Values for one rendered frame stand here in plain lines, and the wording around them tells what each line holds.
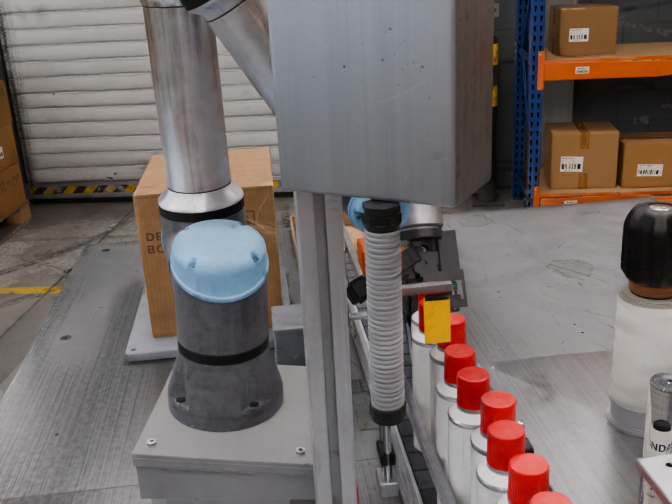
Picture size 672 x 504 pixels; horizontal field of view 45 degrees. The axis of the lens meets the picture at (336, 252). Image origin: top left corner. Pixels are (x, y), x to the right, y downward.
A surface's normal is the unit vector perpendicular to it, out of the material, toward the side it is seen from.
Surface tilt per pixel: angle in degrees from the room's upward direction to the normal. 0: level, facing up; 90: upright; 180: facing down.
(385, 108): 90
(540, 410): 0
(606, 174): 90
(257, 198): 90
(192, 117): 94
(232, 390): 76
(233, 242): 11
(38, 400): 0
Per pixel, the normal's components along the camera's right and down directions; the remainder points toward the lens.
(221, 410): 0.04, 0.09
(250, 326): 0.71, 0.29
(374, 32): -0.47, 0.33
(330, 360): 0.11, 0.34
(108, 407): -0.05, -0.94
